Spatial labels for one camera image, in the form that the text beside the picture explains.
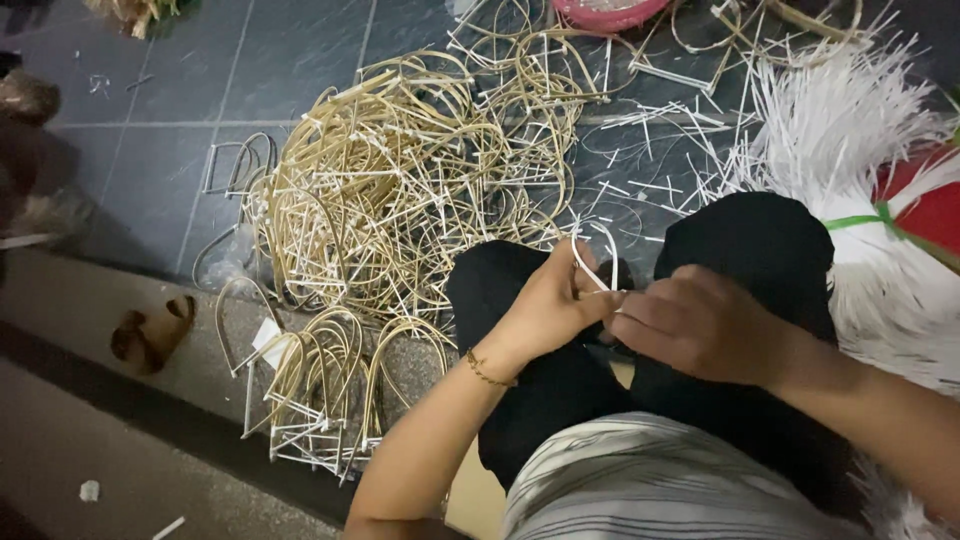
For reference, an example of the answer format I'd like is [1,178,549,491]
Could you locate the person's right hand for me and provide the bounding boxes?
[603,264,798,389]

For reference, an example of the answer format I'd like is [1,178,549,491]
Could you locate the person's left hand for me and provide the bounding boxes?
[488,237,626,370]

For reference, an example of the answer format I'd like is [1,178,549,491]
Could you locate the white plastic strip loop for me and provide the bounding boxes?
[570,219,621,294]

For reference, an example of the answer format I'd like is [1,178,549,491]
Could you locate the person's striped shirt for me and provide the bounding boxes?
[501,411,960,540]

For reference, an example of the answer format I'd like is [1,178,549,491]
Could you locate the scattered white strip offcuts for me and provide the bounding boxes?
[577,45,759,249]

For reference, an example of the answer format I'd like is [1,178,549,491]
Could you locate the bundle of white plastic strips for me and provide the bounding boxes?
[742,33,960,540]

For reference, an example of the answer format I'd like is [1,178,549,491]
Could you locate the heap of bamboo strip frames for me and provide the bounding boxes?
[191,0,639,485]

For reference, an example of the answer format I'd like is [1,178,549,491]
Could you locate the green tie band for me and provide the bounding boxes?
[822,201,960,275]

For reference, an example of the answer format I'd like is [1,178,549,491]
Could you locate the pink plastic basket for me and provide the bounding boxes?
[551,0,672,35]

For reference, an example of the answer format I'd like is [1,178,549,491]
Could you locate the red plastic stool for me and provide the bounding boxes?
[873,146,960,260]

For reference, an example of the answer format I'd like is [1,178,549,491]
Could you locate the brown sandal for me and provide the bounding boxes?
[110,294,198,376]

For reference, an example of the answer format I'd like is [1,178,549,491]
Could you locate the pile of straw fibres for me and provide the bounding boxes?
[81,0,189,40]

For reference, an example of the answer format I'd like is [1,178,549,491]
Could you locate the gold chain bracelet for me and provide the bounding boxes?
[465,348,519,389]

